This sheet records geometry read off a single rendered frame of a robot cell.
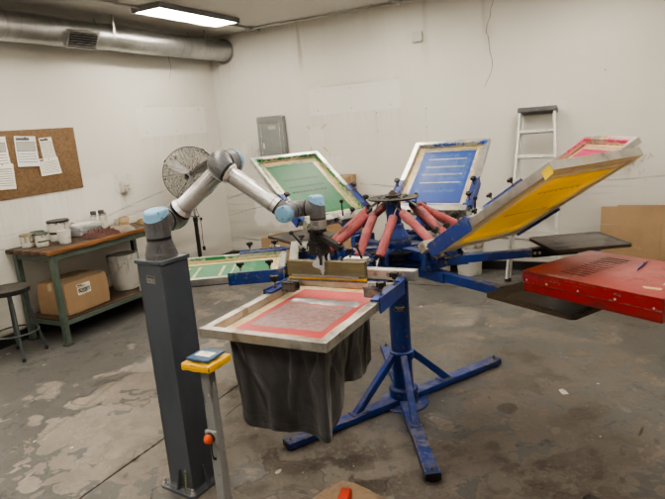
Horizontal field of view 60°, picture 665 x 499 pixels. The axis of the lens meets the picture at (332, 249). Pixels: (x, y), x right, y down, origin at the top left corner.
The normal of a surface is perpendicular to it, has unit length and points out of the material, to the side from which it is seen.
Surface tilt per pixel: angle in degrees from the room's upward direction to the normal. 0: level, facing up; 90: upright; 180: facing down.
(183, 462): 90
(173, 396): 90
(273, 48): 90
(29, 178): 90
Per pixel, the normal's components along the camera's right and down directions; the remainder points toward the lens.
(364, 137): -0.46, 0.22
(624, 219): -0.46, 0.00
